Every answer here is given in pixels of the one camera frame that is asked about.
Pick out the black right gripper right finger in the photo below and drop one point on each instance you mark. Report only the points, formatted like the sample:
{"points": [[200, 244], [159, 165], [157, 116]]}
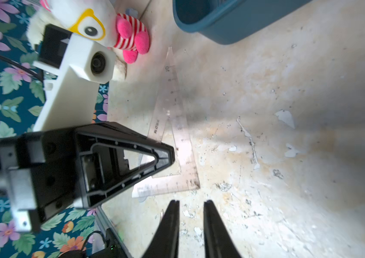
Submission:
{"points": [[218, 243]]}

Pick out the pink triangle ruler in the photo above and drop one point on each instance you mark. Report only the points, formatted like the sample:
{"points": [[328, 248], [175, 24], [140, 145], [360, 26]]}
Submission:
{"points": [[169, 109]]}

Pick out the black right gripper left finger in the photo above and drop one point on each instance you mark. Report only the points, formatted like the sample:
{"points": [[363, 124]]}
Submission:
{"points": [[165, 243]]}

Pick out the white plush dog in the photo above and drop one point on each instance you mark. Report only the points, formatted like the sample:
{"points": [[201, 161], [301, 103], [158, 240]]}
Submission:
{"points": [[35, 35]]}

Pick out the teal plastic storage box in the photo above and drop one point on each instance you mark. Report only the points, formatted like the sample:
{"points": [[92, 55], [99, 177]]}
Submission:
{"points": [[228, 22]]}

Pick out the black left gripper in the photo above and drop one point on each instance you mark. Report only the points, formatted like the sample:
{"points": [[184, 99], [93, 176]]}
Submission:
{"points": [[38, 169]]}

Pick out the pink white toy figure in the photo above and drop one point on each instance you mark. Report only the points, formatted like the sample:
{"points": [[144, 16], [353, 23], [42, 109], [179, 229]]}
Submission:
{"points": [[99, 21]]}

